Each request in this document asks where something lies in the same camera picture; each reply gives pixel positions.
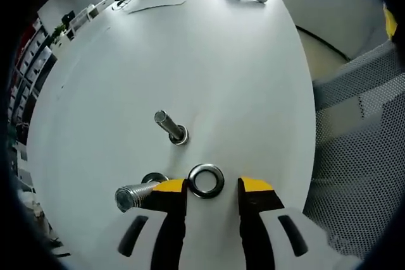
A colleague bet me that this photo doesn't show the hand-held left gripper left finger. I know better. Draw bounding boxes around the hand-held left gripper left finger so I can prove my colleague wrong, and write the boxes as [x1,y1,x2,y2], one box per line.
[91,178,189,270]

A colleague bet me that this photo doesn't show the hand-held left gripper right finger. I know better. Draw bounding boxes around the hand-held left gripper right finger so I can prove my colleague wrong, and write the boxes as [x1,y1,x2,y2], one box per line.
[237,176,362,270]

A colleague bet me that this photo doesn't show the large threaded steel stud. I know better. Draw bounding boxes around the large threaded steel stud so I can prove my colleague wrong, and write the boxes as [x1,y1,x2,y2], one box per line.
[115,171,171,214]

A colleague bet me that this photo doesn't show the large steel washer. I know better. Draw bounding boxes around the large steel washer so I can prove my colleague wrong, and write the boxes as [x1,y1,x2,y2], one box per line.
[187,163,226,200]

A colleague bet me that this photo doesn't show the small threaded steel stud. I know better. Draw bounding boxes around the small threaded steel stud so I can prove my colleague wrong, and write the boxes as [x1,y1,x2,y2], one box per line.
[154,109,190,147]

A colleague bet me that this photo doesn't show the grey mesh office chair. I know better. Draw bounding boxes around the grey mesh office chair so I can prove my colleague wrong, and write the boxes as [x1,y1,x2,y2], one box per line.
[302,38,405,260]

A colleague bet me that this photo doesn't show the shelf with white bins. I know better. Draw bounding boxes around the shelf with white bins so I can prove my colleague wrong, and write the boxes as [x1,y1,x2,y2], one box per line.
[7,16,60,123]

